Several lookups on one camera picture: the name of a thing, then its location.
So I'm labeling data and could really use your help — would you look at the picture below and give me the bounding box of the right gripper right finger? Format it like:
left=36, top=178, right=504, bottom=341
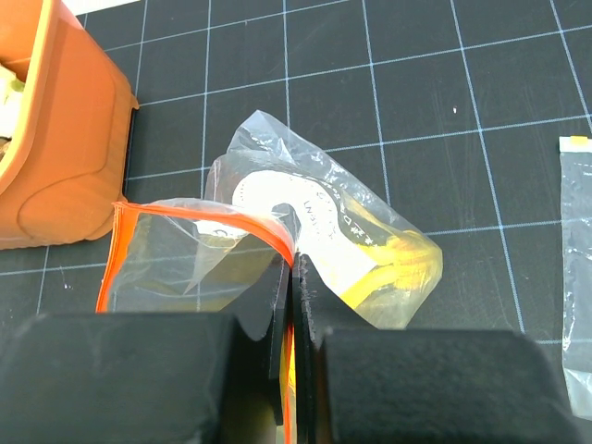
left=291, top=254, right=583, bottom=443

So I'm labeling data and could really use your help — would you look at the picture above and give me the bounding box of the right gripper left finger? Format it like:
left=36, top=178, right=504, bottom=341
left=1, top=263, right=290, bottom=443

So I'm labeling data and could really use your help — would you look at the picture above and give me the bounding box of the yellow banana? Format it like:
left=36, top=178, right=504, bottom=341
left=138, top=226, right=440, bottom=325

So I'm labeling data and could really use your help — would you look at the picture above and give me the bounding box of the red zipper clear bag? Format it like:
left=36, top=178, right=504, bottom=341
left=96, top=111, right=443, bottom=443

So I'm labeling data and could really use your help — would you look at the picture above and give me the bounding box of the blue zipper clear bag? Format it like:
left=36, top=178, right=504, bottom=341
left=559, top=136, right=591, bottom=420

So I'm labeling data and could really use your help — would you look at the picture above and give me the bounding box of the orange plastic bin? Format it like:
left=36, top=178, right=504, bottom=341
left=1, top=1, right=139, bottom=249

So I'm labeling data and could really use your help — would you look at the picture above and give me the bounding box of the black grid mat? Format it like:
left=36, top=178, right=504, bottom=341
left=0, top=0, right=592, bottom=371

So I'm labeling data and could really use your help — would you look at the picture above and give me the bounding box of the cauliflower toy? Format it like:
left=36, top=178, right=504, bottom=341
left=0, top=66, right=25, bottom=139

